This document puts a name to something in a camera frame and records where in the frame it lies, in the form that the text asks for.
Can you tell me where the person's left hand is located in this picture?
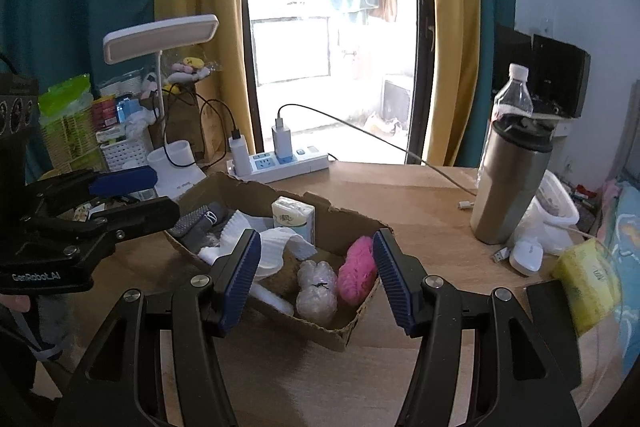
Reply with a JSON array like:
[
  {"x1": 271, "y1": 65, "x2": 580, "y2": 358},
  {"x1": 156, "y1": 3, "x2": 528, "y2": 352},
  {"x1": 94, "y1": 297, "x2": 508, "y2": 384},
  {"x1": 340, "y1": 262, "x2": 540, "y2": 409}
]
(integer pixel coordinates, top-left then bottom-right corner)
[{"x1": 0, "y1": 293, "x2": 33, "y2": 315}]

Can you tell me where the pink loofah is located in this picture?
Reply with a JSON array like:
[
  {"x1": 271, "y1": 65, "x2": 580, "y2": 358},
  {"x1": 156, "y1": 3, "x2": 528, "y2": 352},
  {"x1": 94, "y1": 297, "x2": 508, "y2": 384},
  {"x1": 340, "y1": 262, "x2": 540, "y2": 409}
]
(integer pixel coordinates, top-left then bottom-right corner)
[{"x1": 337, "y1": 236, "x2": 378, "y2": 305}]

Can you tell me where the white charger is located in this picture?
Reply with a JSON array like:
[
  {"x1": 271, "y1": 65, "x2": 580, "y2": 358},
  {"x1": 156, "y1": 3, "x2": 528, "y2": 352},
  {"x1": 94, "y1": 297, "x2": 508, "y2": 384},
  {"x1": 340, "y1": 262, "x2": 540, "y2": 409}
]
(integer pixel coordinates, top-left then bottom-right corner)
[
  {"x1": 229, "y1": 134, "x2": 251, "y2": 176},
  {"x1": 271, "y1": 119, "x2": 293, "y2": 160}
]

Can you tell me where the long charger cable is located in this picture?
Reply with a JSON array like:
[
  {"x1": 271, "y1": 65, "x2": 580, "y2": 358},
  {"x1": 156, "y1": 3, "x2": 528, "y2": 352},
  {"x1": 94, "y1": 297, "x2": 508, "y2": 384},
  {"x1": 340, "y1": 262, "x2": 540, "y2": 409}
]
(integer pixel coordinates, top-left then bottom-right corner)
[{"x1": 277, "y1": 103, "x2": 478, "y2": 210}]

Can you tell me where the dark screen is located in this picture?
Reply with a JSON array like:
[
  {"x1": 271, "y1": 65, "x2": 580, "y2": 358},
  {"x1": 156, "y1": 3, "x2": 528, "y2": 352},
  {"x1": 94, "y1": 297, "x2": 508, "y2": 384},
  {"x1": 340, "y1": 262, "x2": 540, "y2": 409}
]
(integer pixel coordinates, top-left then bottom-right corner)
[{"x1": 494, "y1": 23, "x2": 533, "y2": 108}]

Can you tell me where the white green tissue pack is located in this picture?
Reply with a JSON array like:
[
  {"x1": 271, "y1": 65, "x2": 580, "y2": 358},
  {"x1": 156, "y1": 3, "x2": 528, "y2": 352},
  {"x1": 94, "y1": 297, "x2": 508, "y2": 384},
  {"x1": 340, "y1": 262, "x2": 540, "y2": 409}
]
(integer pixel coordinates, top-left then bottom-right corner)
[{"x1": 271, "y1": 197, "x2": 316, "y2": 245}]

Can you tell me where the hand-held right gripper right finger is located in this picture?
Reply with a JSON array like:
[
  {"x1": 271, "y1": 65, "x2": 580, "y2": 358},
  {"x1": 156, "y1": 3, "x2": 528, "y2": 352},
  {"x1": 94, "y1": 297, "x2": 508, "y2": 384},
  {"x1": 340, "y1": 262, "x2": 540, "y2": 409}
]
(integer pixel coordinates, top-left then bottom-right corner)
[{"x1": 372, "y1": 228, "x2": 583, "y2": 427}]

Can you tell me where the green printed bag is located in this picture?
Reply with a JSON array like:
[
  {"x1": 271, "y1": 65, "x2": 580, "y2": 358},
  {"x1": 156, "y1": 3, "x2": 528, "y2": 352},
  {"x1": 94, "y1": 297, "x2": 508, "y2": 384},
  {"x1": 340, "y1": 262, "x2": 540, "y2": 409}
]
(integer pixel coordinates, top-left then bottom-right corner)
[{"x1": 39, "y1": 74, "x2": 101, "y2": 172}]

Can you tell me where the white power strip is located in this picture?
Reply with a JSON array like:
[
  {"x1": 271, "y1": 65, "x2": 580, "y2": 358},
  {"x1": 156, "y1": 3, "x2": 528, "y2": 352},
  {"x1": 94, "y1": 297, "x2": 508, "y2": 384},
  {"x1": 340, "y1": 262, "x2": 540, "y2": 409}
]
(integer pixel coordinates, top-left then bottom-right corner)
[{"x1": 226, "y1": 146, "x2": 331, "y2": 184}]

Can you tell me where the white desk lamp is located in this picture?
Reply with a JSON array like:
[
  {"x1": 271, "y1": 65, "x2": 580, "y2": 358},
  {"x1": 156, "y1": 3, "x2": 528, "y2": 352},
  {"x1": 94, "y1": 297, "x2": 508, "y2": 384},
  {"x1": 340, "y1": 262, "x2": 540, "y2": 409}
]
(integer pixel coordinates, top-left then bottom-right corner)
[{"x1": 102, "y1": 14, "x2": 221, "y2": 202}]

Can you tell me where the white dotted cloth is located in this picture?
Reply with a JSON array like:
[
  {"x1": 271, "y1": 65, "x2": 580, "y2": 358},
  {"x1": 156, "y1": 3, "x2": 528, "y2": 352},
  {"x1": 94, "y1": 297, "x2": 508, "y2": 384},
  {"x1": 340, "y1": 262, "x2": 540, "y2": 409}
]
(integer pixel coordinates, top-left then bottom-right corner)
[{"x1": 255, "y1": 227, "x2": 317, "y2": 280}]

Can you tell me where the grey dotted-sole sock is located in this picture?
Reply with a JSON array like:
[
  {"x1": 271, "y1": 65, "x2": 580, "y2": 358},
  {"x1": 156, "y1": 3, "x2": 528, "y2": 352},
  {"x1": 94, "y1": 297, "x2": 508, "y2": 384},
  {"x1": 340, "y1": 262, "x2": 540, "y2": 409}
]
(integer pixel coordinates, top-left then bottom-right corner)
[{"x1": 167, "y1": 205, "x2": 211, "y2": 248}]

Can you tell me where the blue packet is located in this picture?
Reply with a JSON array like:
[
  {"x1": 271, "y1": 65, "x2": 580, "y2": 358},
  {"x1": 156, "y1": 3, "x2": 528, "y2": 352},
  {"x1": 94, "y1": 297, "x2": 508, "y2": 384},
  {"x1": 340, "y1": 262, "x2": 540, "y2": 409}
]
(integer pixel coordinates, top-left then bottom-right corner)
[{"x1": 116, "y1": 97, "x2": 146, "y2": 120}]

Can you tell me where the white plastic basket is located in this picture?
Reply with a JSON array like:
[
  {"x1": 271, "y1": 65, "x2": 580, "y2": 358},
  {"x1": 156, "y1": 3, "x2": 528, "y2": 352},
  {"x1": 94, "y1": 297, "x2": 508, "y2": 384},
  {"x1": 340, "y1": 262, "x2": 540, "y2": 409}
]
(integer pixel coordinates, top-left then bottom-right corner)
[{"x1": 100, "y1": 142, "x2": 153, "y2": 172}]

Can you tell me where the light blue bedsheet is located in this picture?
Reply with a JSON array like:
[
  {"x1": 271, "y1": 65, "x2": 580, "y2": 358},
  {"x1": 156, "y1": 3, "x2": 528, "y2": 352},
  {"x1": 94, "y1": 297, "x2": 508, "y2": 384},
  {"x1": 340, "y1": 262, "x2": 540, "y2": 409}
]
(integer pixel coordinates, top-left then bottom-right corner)
[{"x1": 597, "y1": 179, "x2": 640, "y2": 353}]

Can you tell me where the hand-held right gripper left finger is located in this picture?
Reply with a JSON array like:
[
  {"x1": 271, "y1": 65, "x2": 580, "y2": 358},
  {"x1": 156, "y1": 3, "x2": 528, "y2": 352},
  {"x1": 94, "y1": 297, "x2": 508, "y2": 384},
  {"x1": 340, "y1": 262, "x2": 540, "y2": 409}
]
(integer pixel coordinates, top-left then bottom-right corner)
[{"x1": 52, "y1": 228, "x2": 263, "y2": 427}]

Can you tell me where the black charger cable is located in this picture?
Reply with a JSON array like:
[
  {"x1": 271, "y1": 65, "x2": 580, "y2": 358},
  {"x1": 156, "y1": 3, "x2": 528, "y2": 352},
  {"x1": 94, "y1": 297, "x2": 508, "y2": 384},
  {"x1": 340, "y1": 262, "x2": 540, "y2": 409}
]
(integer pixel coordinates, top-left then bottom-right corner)
[{"x1": 192, "y1": 92, "x2": 242, "y2": 138}]

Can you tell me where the white outdoor appliance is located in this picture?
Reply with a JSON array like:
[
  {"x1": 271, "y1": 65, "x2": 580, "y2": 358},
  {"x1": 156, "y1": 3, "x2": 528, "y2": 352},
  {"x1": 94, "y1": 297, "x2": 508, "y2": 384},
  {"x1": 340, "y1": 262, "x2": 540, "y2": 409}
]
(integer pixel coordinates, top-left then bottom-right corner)
[{"x1": 381, "y1": 77, "x2": 413, "y2": 135}]

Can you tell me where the white computer mouse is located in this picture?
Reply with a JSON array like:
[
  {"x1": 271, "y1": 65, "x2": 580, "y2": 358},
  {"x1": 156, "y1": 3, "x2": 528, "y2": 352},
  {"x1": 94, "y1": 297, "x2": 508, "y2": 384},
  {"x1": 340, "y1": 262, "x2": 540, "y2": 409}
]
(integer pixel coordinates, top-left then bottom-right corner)
[{"x1": 509, "y1": 237, "x2": 543, "y2": 278}]

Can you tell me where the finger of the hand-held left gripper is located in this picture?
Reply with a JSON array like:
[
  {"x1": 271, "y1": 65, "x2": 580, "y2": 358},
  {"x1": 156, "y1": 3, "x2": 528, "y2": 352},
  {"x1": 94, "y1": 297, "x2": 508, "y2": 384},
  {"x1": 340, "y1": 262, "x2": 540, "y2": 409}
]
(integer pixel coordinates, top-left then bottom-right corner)
[
  {"x1": 22, "y1": 196, "x2": 181, "y2": 258},
  {"x1": 27, "y1": 164, "x2": 160, "y2": 219}
]

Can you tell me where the yellow pink plush toy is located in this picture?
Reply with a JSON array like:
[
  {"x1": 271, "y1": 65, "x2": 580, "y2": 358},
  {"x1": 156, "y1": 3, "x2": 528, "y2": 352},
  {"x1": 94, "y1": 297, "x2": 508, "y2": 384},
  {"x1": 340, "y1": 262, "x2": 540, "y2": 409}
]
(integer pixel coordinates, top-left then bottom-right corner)
[{"x1": 142, "y1": 57, "x2": 218, "y2": 95}]

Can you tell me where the yellow tissue pack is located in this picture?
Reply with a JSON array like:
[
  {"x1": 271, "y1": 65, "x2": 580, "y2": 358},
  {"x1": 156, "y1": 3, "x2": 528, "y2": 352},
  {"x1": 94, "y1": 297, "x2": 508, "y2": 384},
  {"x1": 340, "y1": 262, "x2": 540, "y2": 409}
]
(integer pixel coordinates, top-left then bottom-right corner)
[{"x1": 551, "y1": 239, "x2": 623, "y2": 338}]

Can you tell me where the brown paper bag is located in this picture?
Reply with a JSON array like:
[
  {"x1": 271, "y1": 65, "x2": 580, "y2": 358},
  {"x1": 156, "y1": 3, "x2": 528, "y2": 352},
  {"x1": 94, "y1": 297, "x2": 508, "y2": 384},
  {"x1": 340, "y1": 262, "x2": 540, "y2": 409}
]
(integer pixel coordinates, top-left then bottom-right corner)
[{"x1": 162, "y1": 94, "x2": 206, "y2": 160}]

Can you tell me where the steel tumbler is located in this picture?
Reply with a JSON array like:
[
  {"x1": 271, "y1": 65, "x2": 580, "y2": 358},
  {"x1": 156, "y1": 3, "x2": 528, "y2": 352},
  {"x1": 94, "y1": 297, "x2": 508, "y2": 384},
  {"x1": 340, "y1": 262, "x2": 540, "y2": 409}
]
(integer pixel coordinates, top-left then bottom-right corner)
[{"x1": 470, "y1": 112, "x2": 555, "y2": 245}]

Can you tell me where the clear water bottle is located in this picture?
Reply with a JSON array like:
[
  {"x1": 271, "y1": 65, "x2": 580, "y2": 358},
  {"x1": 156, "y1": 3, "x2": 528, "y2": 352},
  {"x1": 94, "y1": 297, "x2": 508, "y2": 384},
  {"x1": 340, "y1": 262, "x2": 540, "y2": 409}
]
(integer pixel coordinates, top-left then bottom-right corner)
[{"x1": 492, "y1": 63, "x2": 535, "y2": 120}]

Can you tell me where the bubble wrap bundle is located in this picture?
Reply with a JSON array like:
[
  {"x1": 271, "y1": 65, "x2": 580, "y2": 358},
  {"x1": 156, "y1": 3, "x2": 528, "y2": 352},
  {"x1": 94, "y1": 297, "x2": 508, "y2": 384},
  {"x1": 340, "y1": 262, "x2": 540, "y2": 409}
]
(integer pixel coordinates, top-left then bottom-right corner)
[{"x1": 295, "y1": 259, "x2": 338, "y2": 323}]

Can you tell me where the brown plush cloth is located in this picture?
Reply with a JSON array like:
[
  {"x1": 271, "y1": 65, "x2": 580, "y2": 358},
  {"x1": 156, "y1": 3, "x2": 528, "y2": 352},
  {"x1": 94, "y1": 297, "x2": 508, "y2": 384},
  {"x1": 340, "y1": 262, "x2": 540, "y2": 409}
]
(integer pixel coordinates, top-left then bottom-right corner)
[{"x1": 260, "y1": 247, "x2": 306, "y2": 295}]

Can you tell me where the crumpled white plastic bag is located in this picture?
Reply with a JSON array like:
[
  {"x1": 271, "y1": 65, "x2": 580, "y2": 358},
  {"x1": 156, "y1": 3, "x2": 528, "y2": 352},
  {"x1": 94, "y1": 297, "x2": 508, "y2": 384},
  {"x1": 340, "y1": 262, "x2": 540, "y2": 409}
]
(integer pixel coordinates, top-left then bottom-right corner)
[{"x1": 125, "y1": 109, "x2": 158, "y2": 138}]

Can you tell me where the black television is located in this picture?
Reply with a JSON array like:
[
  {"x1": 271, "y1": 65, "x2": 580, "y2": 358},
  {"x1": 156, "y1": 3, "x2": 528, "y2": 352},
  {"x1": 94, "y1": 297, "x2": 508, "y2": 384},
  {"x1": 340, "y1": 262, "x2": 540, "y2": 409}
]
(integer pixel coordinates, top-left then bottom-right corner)
[{"x1": 531, "y1": 33, "x2": 592, "y2": 118}]

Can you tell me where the black door frame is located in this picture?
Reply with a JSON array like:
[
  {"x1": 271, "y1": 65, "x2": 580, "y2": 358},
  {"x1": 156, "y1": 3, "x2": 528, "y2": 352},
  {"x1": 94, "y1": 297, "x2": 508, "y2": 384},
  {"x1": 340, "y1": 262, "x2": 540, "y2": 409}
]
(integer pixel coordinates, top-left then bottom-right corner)
[{"x1": 240, "y1": 0, "x2": 437, "y2": 168}]

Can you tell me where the cardboard box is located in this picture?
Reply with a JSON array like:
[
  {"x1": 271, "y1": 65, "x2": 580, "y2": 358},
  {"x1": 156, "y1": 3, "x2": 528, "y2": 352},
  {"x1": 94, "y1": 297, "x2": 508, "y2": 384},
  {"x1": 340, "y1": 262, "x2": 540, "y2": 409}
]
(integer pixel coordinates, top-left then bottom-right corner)
[{"x1": 162, "y1": 171, "x2": 396, "y2": 354}]

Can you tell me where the white towel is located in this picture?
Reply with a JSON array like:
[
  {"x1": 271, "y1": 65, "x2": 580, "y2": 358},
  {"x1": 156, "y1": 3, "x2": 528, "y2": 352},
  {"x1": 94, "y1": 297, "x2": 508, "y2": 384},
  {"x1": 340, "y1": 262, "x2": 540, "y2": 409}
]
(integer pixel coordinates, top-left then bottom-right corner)
[{"x1": 198, "y1": 209, "x2": 275, "y2": 265}]

